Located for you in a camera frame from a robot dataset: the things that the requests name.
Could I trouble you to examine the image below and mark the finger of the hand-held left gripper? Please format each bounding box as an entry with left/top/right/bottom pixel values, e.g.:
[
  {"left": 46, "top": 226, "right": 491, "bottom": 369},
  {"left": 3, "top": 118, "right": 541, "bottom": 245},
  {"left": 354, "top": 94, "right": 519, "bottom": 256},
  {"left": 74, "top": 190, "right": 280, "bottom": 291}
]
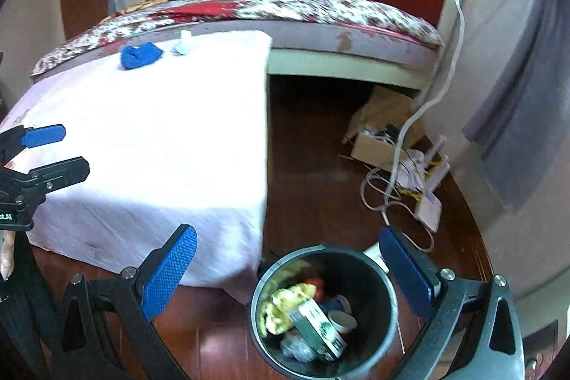
[
  {"left": 0, "top": 156, "right": 90, "bottom": 194},
  {"left": 0, "top": 124, "right": 67, "bottom": 160}
]

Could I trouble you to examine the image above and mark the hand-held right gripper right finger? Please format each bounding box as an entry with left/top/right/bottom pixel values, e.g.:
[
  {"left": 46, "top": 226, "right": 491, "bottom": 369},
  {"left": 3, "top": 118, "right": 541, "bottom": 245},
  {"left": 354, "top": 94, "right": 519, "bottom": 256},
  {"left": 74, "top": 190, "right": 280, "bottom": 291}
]
[{"left": 378, "top": 226, "right": 526, "bottom": 380}]

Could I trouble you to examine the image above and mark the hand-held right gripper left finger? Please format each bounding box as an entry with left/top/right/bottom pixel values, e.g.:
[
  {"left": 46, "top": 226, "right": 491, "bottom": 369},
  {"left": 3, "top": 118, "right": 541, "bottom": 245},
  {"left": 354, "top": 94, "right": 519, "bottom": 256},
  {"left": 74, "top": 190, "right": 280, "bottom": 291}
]
[{"left": 53, "top": 223, "right": 199, "bottom": 380}]

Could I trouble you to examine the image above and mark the black trash bin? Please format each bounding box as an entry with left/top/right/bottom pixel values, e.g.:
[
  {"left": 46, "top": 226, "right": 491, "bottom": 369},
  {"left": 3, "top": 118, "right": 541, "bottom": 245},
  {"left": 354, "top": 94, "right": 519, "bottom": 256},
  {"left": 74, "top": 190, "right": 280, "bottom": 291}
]
[{"left": 249, "top": 245, "right": 399, "bottom": 378}]

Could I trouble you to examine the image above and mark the white paper cup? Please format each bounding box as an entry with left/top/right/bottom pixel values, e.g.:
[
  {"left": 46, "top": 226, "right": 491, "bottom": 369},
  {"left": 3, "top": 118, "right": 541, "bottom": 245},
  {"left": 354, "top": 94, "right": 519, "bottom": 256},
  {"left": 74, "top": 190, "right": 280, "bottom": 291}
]
[{"left": 327, "top": 308, "right": 359, "bottom": 335}]

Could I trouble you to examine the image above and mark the person's left hand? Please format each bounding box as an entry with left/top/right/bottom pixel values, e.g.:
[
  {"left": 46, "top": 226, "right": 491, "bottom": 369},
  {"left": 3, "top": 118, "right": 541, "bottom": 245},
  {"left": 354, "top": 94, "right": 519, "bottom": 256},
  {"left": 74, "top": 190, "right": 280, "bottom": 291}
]
[{"left": 0, "top": 231, "right": 17, "bottom": 280}]

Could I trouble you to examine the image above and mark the flat white box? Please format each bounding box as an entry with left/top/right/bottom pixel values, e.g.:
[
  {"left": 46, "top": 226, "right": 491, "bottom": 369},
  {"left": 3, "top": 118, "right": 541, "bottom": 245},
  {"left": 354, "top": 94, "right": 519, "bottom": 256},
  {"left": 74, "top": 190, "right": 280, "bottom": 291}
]
[{"left": 416, "top": 191, "right": 444, "bottom": 232}]

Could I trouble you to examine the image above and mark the white tablecloth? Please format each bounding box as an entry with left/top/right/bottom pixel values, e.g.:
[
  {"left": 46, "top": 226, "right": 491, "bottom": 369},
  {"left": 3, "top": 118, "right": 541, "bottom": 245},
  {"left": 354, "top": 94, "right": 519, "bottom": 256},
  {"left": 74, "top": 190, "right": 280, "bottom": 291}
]
[{"left": 0, "top": 30, "right": 273, "bottom": 305}]

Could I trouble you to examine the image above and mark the green carton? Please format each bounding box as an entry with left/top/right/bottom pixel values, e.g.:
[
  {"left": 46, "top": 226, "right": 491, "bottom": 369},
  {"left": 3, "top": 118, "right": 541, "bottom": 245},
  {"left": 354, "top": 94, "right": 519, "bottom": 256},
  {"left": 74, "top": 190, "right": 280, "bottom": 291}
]
[{"left": 287, "top": 300, "right": 348, "bottom": 363}]

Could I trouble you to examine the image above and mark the white paper bag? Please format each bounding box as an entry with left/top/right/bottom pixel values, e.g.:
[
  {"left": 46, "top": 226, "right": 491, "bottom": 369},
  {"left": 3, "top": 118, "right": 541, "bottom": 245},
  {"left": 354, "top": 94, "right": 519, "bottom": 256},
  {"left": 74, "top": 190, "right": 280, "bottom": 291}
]
[{"left": 396, "top": 135, "right": 450, "bottom": 196}]

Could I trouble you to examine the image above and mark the yellow wrapper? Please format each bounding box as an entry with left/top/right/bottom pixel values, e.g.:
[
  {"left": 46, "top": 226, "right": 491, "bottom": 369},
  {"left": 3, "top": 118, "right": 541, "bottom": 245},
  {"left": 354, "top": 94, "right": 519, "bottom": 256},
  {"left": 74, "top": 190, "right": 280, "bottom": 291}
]
[{"left": 260, "top": 282, "right": 319, "bottom": 336}]

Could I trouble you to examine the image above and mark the blue cloth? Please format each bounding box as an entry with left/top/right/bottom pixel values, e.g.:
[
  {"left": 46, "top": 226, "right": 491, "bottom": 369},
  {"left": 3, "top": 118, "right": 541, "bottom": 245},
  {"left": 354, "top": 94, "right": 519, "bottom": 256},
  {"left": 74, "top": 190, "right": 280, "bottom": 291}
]
[{"left": 120, "top": 43, "right": 165, "bottom": 71}]

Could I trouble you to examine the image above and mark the open cardboard box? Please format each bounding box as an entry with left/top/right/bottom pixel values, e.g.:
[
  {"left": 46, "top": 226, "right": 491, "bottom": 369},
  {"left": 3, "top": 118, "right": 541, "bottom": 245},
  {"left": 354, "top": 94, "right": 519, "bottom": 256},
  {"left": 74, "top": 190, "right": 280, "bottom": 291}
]
[{"left": 343, "top": 85, "right": 430, "bottom": 167}]

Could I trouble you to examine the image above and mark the clear plastic wrapper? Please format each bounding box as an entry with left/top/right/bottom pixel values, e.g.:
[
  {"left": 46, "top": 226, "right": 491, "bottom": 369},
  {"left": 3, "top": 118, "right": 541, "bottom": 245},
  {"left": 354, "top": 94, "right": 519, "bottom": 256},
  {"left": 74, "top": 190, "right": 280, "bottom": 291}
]
[{"left": 280, "top": 329, "right": 318, "bottom": 363}]

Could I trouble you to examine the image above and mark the crumpled white tissue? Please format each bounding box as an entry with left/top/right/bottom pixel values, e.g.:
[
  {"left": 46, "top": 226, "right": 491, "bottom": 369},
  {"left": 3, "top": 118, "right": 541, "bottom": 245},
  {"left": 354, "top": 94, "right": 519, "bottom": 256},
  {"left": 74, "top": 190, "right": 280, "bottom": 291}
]
[{"left": 171, "top": 30, "right": 197, "bottom": 56}]

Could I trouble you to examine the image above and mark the mattress with floral sheet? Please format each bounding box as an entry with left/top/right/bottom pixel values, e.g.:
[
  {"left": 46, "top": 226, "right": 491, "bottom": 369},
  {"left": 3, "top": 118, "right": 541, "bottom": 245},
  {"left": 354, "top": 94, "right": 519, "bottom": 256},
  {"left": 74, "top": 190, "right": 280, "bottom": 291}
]
[{"left": 29, "top": 0, "right": 444, "bottom": 78}]

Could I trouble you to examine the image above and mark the white bed frame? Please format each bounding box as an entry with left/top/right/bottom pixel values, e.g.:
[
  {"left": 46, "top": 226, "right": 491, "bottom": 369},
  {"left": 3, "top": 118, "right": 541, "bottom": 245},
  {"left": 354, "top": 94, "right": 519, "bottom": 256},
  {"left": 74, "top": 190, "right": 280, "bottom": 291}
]
[{"left": 267, "top": 47, "right": 427, "bottom": 97}]

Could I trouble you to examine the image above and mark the white cable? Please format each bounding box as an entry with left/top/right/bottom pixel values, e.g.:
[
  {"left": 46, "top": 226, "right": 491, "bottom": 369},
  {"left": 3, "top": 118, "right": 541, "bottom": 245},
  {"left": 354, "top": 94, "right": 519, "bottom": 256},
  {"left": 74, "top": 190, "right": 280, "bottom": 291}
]
[{"left": 361, "top": 0, "right": 467, "bottom": 253}]

